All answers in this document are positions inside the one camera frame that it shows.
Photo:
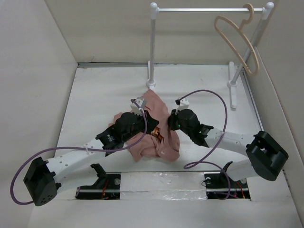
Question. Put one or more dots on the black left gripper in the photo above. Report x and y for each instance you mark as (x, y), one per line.
(151, 123)

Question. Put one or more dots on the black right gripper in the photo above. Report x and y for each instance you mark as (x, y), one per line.
(171, 119)

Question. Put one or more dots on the pink t-shirt with pixel print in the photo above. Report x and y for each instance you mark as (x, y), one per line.
(161, 142)

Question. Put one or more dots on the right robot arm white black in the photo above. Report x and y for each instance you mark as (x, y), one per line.
(264, 156)

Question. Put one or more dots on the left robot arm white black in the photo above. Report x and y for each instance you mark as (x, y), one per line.
(45, 179)

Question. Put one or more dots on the white clothes rack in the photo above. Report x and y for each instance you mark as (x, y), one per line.
(193, 35)

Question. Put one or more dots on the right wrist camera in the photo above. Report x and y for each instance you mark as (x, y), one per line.
(182, 104)

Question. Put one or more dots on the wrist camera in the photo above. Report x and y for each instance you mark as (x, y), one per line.
(137, 105)
(182, 104)

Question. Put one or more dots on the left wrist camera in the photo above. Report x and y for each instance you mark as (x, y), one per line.
(137, 105)

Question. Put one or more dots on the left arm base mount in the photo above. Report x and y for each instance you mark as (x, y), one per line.
(106, 187)

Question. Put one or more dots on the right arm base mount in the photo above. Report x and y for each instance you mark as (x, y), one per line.
(220, 186)

